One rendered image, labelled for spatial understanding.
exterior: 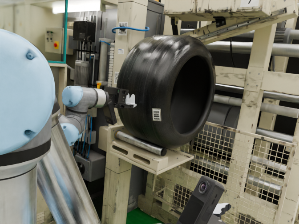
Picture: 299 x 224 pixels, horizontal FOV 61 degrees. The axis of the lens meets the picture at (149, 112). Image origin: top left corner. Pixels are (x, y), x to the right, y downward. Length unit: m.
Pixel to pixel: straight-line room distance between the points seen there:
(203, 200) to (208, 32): 1.32
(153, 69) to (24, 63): 0.90
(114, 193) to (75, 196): 1.26
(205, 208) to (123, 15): 1.28
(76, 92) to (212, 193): 0.61
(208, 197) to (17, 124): 0.33
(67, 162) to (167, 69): 0.76
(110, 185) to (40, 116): 1.51
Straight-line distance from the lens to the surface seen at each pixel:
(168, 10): 1.69
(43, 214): 1.93
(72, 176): 0.48
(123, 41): 1.54
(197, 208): 0.48
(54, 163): 0.46
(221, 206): 0.60
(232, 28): 1.60
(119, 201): 1.79
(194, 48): 1.28
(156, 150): 1.30
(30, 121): 0.26
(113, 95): 1.04
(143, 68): 1.16
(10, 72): 0.26
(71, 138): 0.81
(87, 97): 0.93
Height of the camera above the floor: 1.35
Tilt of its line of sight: 12 degrees down
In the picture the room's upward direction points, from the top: 6 degrees clockwise
